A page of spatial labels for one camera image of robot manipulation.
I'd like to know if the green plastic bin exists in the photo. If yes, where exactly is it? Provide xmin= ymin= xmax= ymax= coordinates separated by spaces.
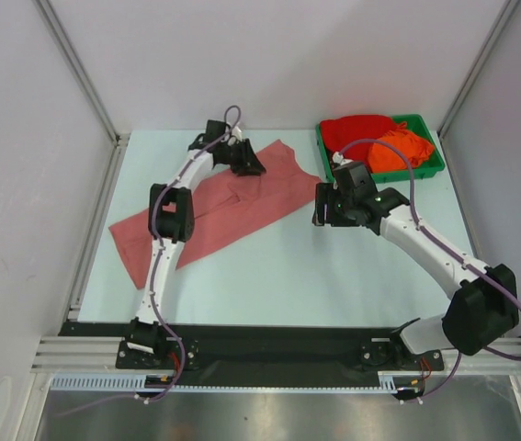
xmin=315 ymin=114 xmax=445 ymax=184

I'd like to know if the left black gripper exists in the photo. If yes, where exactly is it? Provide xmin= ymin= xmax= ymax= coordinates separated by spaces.
xmin=220 ymin=139 xmax=265 ymax=177

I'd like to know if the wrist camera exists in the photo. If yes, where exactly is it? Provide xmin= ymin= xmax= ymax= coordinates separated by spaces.
xmin=227 ymin=127 xmax=244 ymax=145
xmin=331 ymin=152 xmax=354 ymax=170

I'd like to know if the pink t shirt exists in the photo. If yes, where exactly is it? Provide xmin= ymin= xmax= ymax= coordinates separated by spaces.
xmin=108 ymin=140 xmax=321 ymax=289

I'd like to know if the aluminium frame rail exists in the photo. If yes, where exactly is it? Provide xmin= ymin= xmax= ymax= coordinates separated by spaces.
xmin=31 ymin=336 xmax=521 ymax=376

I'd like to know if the red t shirt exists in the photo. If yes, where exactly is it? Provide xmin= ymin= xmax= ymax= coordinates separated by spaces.
xmin=319 ymin=114 xmax=398 ymax=153

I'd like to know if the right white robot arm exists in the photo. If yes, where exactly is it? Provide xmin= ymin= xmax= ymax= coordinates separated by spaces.
xmin=312 ymin=162 xmax=519 ymax=368

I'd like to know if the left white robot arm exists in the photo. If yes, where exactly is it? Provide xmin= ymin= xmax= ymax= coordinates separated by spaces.
xmin=125 ymin=119 xmax=266 ymax=368

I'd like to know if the white cable duct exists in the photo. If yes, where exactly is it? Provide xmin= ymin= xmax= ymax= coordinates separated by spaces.
xmin=51 ymin=373 xmax=417 ymax=394

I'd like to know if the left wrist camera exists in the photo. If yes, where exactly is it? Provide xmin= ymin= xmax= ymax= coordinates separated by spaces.
xmin=227 ymin=127 xmax=244 ymax=145

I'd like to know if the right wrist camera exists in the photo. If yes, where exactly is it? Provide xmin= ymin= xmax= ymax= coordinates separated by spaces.
xmin=331 ymin=152 xmax=354 ymax=170

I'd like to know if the orange t shirt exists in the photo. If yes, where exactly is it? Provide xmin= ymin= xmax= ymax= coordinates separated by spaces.
xmin=367 ymin=121 xmax=436 ymax=175

